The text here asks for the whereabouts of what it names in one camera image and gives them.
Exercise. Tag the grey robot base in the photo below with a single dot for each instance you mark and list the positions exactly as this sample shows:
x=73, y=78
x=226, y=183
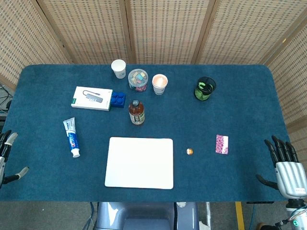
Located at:
x=144, y=215

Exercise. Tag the blue building block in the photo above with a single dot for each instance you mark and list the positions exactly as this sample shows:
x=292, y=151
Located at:
x=118, y=99

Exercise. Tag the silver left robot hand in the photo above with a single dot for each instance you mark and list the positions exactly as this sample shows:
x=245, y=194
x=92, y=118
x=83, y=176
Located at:
x=3, y=148

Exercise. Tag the brown tea bottle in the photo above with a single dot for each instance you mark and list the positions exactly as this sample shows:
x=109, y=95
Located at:
x=136, y=115

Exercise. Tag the black mesh pen holder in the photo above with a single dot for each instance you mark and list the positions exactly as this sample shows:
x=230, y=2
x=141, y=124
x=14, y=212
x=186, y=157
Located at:
x=213, y=87

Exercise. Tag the white paper cup floral print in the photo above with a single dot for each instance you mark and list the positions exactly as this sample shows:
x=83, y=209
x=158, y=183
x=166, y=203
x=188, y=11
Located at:
x=118, y=69

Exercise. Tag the woven folding screen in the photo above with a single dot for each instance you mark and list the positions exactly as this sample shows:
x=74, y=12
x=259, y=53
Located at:
x=168, y=28

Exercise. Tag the white usb hub box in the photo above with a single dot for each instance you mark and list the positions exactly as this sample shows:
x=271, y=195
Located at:
x=91, y=98

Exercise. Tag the blue felt table cover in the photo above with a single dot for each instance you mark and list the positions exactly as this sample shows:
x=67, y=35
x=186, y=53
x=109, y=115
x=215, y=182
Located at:
x=216, y=115

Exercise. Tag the clear jar of coloured clips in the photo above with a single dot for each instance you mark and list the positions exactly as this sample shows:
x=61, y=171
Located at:
x=138, y=80

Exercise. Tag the green item in pen holder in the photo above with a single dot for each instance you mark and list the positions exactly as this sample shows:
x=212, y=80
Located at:
x=199, y=92

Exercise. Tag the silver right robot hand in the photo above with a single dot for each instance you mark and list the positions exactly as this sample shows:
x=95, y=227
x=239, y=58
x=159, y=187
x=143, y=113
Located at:
x=290, y=177

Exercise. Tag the small orange round object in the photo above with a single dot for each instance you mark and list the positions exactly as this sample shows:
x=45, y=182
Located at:
x=189, y=151

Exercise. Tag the white paper cup blue logo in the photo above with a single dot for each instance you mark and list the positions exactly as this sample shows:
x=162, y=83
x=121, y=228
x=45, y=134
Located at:
x=159, y=83

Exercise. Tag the white magnetic board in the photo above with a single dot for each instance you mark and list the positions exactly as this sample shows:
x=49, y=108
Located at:
x=139, y=163

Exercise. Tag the blue white toothpaste tube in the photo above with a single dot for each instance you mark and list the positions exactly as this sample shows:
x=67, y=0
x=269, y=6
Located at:
x=72, y=139

